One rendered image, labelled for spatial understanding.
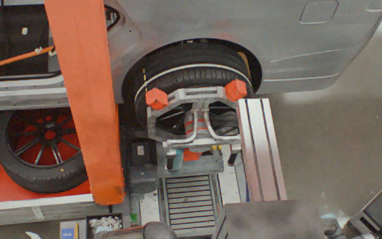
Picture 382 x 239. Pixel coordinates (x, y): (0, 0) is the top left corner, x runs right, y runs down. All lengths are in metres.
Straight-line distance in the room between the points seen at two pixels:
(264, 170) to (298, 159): 2.39
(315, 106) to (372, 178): 0.69
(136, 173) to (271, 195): 1.84
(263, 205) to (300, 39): 1.47
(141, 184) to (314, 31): 1.35
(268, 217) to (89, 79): 0.83
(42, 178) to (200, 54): 1.17
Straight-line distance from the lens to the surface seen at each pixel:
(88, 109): 1.99
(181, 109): 2.84
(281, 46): 2.69
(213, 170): 3.44
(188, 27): 2.44
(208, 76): 2.56
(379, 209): 3.42
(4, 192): 3.34
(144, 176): 3.11
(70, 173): 3.06
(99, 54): 1.70
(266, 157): 1.40
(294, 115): 3.93
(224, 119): 2.60
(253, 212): 1.33
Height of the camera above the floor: 3.26
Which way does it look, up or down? 60 degrees down
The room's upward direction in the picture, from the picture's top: 8 degrees clockwise
